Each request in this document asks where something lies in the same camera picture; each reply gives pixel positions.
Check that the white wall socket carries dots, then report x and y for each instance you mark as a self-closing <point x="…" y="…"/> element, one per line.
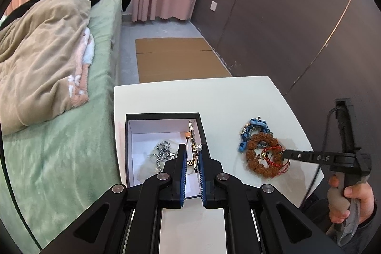
<point x="214" y="5"/>

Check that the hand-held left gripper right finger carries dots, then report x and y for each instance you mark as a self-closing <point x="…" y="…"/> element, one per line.
<point x="202" y="176"/>

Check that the pink white plush blanket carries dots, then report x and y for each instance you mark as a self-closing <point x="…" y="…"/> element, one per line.
<point x="80" y="84"/>

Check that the flat cardboard sheet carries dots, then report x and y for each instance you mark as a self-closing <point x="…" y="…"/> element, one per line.
<point x="178" y="60"/>

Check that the black jewelry box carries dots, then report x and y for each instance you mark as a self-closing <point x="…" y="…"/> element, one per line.
<point x="140" y="135"/>

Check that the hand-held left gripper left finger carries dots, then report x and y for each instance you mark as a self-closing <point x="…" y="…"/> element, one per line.
<point x="181" y="176"/>

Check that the beige blanket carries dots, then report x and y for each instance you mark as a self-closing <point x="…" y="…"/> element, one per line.
<point x="38" y="63"/>

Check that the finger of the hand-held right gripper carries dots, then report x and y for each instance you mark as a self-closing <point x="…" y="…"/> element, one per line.
<point x="306" y="156"/>

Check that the person's right forearm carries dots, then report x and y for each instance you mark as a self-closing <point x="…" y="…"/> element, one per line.
<point x="367" y="228"/>

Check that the white side table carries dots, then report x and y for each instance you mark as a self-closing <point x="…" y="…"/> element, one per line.
<point x="208" y="99"/>

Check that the person's right hand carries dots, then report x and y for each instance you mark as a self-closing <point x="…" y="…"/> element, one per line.
<point x="363" y="197"/>

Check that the bed with green sheet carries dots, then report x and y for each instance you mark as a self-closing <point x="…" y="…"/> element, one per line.
<point x="74" y="152"/>

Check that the gold pearl hair clip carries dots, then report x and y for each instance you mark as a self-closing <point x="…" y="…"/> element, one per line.
<point x="192" y="138"/>

